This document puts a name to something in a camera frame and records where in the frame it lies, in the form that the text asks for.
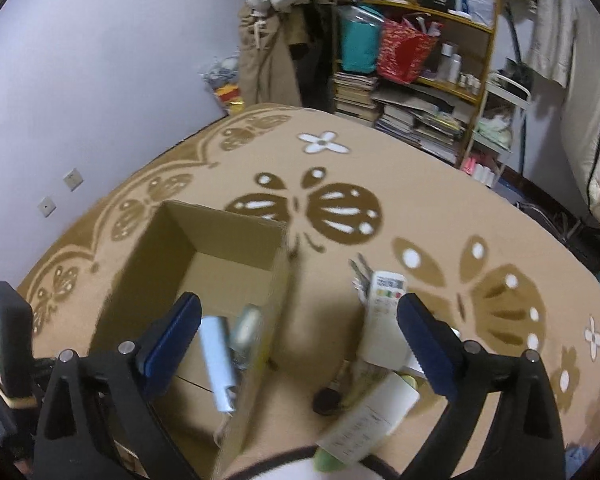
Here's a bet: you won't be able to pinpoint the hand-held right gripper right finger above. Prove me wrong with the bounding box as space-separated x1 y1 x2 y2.
396 292 566 480

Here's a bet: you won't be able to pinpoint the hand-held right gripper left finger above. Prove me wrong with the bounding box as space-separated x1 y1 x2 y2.
32 291 203 480

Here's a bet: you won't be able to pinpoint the white remote control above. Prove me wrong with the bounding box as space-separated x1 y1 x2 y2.
360 270 419 368

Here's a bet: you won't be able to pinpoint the brown cardboard box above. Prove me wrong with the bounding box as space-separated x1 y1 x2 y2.
87 200 293 480

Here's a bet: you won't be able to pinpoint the white printed packet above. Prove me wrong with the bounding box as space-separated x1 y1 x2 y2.
316 374 422 466

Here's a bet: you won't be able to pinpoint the green oval case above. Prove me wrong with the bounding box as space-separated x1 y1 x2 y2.
314 371 423 475

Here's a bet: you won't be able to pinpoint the silver-blue tube in box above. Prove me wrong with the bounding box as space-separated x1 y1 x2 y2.
200 316 239 414

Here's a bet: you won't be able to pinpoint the grey-green oval object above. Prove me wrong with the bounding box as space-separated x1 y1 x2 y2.
230 305 266 357

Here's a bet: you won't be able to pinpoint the key bunch with carabiner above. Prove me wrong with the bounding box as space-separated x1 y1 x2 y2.
349 255 374 304

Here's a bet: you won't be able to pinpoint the black round object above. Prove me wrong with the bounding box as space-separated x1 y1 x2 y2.
312 382 344 416

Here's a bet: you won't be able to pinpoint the tan printed blanket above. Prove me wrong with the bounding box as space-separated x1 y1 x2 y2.
15 102 600 480

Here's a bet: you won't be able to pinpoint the dark folding rack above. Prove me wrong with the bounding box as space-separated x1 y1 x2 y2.
516 199 582 247

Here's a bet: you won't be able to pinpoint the blue cloth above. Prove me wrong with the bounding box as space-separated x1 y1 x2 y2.
564 444 590 478

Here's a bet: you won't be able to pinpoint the pile of magazines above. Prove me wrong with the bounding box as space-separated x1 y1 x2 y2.
374 100 464 164

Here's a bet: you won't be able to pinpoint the white metal cart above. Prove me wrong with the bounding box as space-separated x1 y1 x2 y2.
461 71 532 188

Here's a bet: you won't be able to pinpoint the stack of old books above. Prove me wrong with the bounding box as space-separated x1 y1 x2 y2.
332 72 379 127

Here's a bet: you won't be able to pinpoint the pile of small clutter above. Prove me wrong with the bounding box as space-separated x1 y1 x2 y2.
199 54 244 117

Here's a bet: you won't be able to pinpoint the group of white bottles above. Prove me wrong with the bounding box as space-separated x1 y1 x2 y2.
437 42 483 97

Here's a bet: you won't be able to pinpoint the red patterned bag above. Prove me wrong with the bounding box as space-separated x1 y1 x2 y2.
377 17 441 85

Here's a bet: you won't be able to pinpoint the beige hanging pants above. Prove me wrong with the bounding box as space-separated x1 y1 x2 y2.
237 5 302 109

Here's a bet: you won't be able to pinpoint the black hanging clothing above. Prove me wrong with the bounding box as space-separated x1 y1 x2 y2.
287 2 337 112

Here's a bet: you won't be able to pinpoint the teal bag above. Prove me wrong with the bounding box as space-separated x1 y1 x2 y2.
337 6 384 74

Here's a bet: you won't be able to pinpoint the wooden shelf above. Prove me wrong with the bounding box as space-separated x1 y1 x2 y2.
330 0 504 171

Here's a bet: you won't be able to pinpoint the cream hanging cloth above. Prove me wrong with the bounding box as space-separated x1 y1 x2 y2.
525 0 589 87

